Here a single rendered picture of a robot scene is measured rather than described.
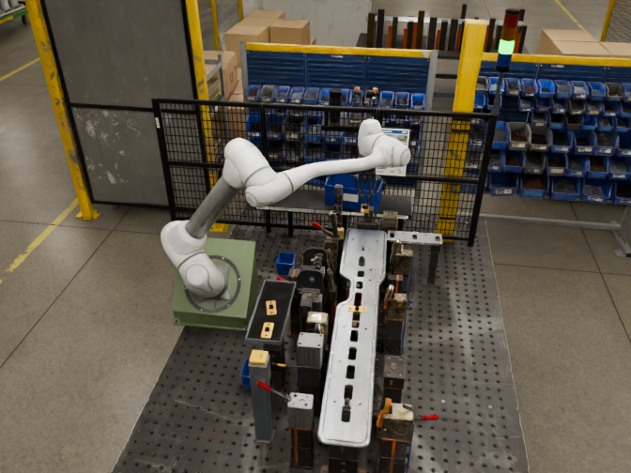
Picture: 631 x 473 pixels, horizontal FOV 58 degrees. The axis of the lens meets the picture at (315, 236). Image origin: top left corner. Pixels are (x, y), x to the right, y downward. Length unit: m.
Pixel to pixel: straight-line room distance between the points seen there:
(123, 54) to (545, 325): 3.58
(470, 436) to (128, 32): 3.50
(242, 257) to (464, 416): 1.28
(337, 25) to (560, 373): 6.48
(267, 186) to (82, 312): 2.37
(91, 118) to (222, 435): 3.15
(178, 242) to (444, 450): 1.47
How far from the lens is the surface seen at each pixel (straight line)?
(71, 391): 3.86
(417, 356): 2.83
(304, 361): 2.32
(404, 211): 3.24
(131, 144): 4.91
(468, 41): 3.12
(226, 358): 2.81
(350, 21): 9.06
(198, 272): 2.66
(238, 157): 2.39
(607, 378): 4.06
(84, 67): 4.83
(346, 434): 2.13
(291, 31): 6.96
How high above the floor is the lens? 2.69
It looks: 34 degrees down
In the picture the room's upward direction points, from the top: straight up
